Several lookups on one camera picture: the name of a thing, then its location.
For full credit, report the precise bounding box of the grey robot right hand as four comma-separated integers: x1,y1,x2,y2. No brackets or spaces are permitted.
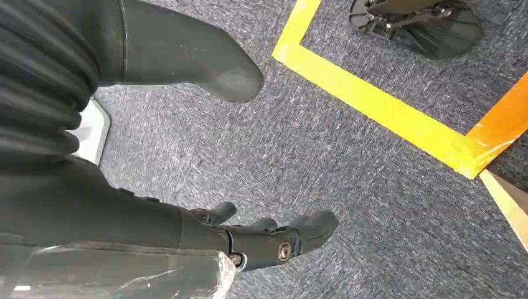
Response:
0,0,339,299

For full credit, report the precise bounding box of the yellow floor tape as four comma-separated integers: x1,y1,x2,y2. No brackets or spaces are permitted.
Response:
271,0,488,180

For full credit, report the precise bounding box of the ribbed grey right arm sleeve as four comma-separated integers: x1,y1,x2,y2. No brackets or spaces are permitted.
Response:
0,0,125,170

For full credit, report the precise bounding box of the black robot foot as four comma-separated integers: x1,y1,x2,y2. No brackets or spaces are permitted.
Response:
349,0,483,61

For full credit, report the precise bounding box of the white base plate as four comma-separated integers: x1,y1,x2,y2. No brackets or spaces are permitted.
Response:
68,97,112,167

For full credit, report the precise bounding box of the pale desk leg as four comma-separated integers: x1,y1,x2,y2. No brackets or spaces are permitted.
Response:
479,169,528,254

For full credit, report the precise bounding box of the orange floor tape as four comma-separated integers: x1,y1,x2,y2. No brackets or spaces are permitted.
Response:
466,72,528,180

